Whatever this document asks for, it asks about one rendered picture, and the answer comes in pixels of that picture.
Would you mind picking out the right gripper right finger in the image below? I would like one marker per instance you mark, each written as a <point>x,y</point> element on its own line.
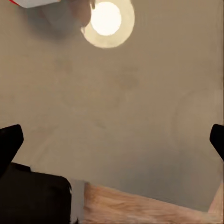
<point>217,138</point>

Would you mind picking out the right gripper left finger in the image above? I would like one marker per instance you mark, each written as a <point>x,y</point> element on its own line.
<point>11,139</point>

